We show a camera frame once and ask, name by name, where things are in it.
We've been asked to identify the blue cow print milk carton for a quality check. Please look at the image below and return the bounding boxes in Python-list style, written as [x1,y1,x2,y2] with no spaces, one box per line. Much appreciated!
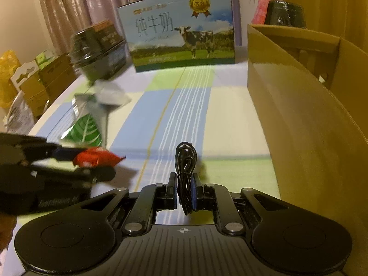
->
[116,0,238,73]

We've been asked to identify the pink curtain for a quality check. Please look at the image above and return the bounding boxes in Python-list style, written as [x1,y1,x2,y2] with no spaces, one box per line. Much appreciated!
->
[34,0,241,61]

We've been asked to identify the yellow wooden door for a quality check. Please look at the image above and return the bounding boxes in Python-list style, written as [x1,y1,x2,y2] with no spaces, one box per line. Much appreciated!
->
[280,0,368,48]

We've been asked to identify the black cable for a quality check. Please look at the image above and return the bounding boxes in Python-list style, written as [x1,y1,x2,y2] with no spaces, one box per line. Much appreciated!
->
[174,142,199,216]

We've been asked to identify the yellow plastic bag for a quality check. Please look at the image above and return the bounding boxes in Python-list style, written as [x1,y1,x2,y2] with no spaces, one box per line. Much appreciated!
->
[0,50,22,109]

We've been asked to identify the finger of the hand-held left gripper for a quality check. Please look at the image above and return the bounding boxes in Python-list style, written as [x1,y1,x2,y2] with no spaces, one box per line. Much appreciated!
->
[30,165,116,184]
[0,132,76,165]

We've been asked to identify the green tissue packs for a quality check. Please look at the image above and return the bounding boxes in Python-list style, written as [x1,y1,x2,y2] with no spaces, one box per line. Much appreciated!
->
[34,50,57,65]

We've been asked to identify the silver foil bag leaf print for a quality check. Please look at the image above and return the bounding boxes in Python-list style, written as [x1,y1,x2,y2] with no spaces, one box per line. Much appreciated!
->
[59,92,112,148]

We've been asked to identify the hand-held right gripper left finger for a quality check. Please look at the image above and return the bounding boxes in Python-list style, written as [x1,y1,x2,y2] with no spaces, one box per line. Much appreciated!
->
[80,172,178,235]

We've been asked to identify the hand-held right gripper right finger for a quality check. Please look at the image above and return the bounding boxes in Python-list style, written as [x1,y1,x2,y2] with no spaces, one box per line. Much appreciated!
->
[191,172,285,235]

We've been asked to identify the brown cardboard box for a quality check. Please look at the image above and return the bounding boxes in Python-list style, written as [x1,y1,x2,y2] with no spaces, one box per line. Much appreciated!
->
[247,23,368,238]

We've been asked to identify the brown cardboard carton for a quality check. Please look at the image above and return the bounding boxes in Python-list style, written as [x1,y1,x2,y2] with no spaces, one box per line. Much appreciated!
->
[24,53,79,119]

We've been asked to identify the white crumpled plastic bag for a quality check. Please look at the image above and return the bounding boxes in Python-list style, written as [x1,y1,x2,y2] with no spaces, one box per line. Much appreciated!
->
[3,90,35,136]

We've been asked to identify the checked cloth desktop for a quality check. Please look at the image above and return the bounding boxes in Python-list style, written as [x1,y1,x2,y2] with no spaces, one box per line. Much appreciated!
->
[17,63,282,225]

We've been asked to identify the red snack packet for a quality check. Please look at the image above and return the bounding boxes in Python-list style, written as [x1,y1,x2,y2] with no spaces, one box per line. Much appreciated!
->
[72,147,127,169]

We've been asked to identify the black wrapped container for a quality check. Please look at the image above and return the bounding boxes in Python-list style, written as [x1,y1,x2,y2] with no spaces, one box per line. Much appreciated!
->
[70,20,127,84]
[266,0,308,30]

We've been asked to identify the clear plastic bag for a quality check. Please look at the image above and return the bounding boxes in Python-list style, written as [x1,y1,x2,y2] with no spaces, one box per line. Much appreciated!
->
[93,79,132,107]

